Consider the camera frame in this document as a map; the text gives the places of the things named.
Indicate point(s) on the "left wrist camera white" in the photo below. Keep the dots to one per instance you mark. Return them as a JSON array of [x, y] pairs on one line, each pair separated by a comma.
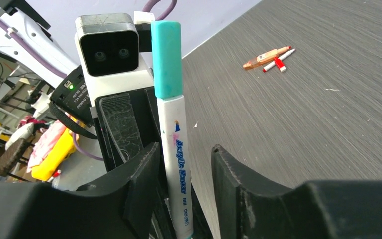
[[109, 47]]

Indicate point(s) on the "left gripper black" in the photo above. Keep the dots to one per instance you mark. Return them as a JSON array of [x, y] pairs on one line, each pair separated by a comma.
[[125, 124]]

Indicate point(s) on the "white pen teal end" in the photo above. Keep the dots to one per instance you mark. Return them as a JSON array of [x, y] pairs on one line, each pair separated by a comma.
[[173, 129]]

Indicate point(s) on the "yellow object outside cell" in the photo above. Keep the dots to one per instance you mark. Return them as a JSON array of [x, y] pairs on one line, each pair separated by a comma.
[[53, 147]]

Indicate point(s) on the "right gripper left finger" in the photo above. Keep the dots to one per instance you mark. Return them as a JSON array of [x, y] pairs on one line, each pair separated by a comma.
[[117, 205]]

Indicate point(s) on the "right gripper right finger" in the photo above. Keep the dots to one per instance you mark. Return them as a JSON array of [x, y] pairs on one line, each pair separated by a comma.
[[251, 206]]

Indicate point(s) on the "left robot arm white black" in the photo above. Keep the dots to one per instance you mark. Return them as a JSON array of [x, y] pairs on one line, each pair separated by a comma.
[[23, 39]]

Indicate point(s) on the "orange highlighter pen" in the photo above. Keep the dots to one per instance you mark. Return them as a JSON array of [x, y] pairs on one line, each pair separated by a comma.
[[265, 58]]

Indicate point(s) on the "white red marker pen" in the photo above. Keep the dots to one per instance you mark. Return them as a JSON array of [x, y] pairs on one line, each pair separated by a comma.
[[282, 57]]

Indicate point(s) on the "teal pen cap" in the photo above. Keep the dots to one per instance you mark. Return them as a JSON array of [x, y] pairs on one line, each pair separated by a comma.
[[167, 58]]

